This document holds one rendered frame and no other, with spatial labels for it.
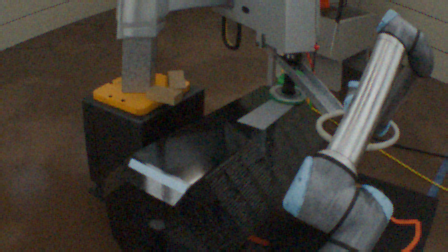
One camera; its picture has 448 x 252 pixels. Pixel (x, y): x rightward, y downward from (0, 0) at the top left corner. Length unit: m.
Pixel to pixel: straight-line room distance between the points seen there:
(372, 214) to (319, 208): 0.17
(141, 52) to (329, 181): 1.91
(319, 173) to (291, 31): 1.45
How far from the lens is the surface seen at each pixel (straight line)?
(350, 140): 1.27
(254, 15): 2.83
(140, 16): 2.79
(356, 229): 1.24
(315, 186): 1.22
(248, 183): 2.25
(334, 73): 5.27
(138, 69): 2.97
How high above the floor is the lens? 1.97
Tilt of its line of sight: 27 degrees down
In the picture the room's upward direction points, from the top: 2 degrees clockwise
